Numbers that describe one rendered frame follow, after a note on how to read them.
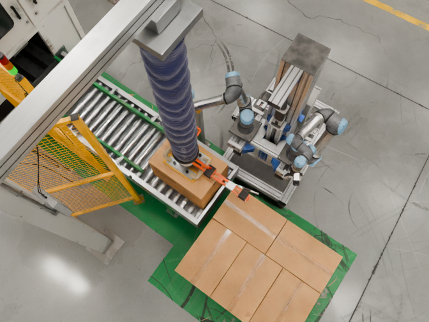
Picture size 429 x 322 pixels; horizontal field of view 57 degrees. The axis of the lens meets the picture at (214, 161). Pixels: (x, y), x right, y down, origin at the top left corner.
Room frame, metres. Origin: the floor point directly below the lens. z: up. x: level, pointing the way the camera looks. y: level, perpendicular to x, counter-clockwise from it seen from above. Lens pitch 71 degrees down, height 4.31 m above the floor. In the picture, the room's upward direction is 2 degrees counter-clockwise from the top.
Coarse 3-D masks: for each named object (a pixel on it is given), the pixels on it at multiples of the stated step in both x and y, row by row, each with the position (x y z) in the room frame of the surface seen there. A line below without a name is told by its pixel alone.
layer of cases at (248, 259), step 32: (224, 224) 0.68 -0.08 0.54; (256, 224) 0.68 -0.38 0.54; (288, 224) 0.67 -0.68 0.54; (192, 256) 0.40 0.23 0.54; (224, 256) 0.39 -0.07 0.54; (256, 256) 0.38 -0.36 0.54; (288, 256) 0.37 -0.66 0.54; (320, 256) 0.36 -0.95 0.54; (224, 288) 0.11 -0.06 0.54; (256, 288) 0.10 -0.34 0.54; (288, 288) 0.09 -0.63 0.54; (320, 288) 0.08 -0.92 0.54; (256, 320) -0.17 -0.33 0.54; (288, 320) -0.17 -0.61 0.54
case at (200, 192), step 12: (168, 144) 1.35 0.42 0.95; (156, 156) 1.24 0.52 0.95; (156, 168) 1.14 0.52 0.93; (168, 168) 1.13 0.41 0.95; (192, 168) 1.12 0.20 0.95; (216, 168) 1.11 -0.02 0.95; (168, 180) 1.07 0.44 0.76; (180, 180) 1.01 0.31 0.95; (204, 180) 1.00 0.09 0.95; (180, 192) 1.00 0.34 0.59; (192, 192) 0.90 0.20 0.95; (204, 192) 0.89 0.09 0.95; (204, 204) 0.85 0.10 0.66
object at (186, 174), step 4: (172, 156) 1.23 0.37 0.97; (164, 160) 1.19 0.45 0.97; (172, 160) 1.19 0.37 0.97; (168, 164) 1.16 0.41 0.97; (172, 164) 1.15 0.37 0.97; (176, 164) 1.15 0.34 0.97; (172, 168) 1.12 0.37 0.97; (188, 168) 1.11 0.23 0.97; (180, 172) 1.07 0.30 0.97; (184, 172) 1.07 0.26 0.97; (188, 172) 1.07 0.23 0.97; (192, 172) 1.07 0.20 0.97; (196, 172) 1.07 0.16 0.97; (184, 176) 1.04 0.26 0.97; (188, 176) 1.04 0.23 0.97; (188, 180) 1.01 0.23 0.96; (192, 180) 1.00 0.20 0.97
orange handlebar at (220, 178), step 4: (196, 160) 1.14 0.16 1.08; (196, 164) 1.11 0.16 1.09; (204, 164) 1.10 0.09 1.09; (200, 168) 1.07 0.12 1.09; (216, 172) 1.03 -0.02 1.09; (212, 176) 0.99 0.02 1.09; (220, 176) 0.99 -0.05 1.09; (216, 180) 0.96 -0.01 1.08; (220, 180) 0.96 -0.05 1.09; (228, 180) 0.96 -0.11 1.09; (224, 184) 0.92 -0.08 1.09; (236, 188) 0.89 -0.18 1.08; (240, 188) 0.88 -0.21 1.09; (236, 192) 0.85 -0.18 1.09
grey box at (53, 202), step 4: (36, 188) 0.73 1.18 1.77; (40, 188) 0.74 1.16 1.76; (36, 192) 0.71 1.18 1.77; (40, 192) 0.71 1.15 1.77; (44, 192) 0.71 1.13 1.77; (40, 196) 0.68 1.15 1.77; (48, 196) 0.68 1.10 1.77; (52, 196) 0.72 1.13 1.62; (44, 200) 0.65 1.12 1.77; (48, 200) 0.65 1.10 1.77; (52, 200) 0.65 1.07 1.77; (56, 200) 0.66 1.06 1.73; (52, 204) 0.62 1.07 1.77; (56, 204) 0.62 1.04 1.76; (60, 204) 0.63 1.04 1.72; (64, 204) 0.69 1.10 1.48; (56, 208) 0.61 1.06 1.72; (60, 208) 0.62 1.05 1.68; (64, 208) 0.63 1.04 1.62; (68, 208) 0.65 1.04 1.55; (64, 212) 0.61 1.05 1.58; (68, 212) 0.62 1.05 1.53; (72, 212) 0.63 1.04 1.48; (68, 216) 0.60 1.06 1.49
